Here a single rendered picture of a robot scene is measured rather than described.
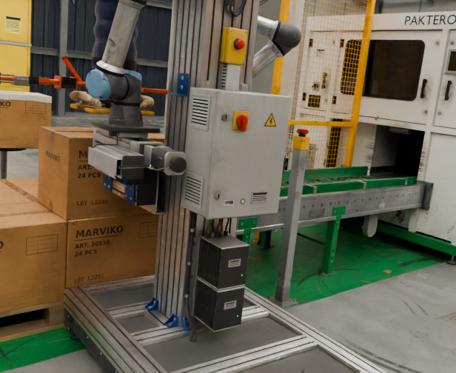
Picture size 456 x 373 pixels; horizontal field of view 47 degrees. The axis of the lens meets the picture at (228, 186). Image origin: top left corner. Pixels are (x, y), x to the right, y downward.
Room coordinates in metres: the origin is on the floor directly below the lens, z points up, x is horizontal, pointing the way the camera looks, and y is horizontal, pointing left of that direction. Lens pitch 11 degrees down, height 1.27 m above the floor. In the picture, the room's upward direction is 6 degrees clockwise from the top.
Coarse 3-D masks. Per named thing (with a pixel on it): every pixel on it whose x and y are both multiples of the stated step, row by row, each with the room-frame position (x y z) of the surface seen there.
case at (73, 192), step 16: (48, 128) 2.63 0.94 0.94; (64, 128) 2.70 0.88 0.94; (80, 128) 2.77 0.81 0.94; (96, 128) 2.84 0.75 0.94; (48, 144) 2.57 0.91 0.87; (64, 144) 2.41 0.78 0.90; (80, 144) 2.41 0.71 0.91; (48, 160) 2.57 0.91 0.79; (64, 160) 2.40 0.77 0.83; (80, 160) 2.41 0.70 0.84; (48, 176) 2.56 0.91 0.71; (64, 176) 2.40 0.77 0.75; (80, 176) 2.42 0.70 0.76; (96, 176) 2.47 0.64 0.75; (48, 192) 2.56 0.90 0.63; (64, 192) 2.39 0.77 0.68; (80, 192) 2.42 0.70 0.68; (96, 192) 2.47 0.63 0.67; (112, 192) 2.52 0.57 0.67; (48, 208) 2.56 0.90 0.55; (64, 208) 2.39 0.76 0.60; (80, 208) 2.42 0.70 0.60; (96, 208) 2.47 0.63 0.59; (112, 208) 2.53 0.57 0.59; (128, 208) 2.58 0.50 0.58
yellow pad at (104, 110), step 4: (108, 104) 2.59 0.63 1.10; (84, 108) 2.57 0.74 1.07; (88, 108) 2.54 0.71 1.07; (92, 108) 2.54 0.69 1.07; (96, 108) 2.53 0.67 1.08; (100, 108) 2.54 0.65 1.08; (104, 108) 2.55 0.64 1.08; (108, 108) 2.57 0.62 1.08; (92, 112) 2.51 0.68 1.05; (96, 112) 2.51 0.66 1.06; (100, 112) 2.52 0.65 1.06; (104, 112) 2.54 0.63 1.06; (108, 112) 2.55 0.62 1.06; (144, 112) 2.68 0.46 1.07; (148, 112) 2.69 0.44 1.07; (152, 112) 2.71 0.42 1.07
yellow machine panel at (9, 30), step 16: (0, 0) 9.20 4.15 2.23; (16, 0) 9.36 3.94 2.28; (0, 16) 9.20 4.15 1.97; (16, 16) 9.36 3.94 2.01; (0, 32) 9.20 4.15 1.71; (16, 32) 9.36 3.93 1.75; (0, 48) 9.21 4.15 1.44; (16, 48) 9.37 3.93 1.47; (0, 64) 9.21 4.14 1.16; (16, 64) 9.37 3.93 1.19
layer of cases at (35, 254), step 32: (0, 192) 2.78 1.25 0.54; (32, 192) 2.85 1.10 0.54; (0, 224) 2.22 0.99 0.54; (32, 224) 2.27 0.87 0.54; (64, 224) 2.36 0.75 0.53; (96, 224) 2.47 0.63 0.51; (128, 224) 2.59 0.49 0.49; (0, 256) 2.17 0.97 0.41; (32, 256) 2.26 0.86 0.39; (64, 256) 2.37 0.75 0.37; (96, 256) 2.48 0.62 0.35; (128, 256) 2.60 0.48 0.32; (0, 288) 2.17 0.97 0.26; (32, 288) 2.27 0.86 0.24; (64, 288) 2.37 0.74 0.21
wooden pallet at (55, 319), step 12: (60, 300) 2.36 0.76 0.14; (12, 312) 2.21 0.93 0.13; (48, 312) 2.34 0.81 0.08; (60, 312) 2.36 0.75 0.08; (24, 324) 2.32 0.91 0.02; (36, 324) 2.33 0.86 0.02; (48, 324) 2.34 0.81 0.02; (60, 324) 2.36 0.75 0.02; (0, 336) 2.19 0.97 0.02; (12, 336) 2.21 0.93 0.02
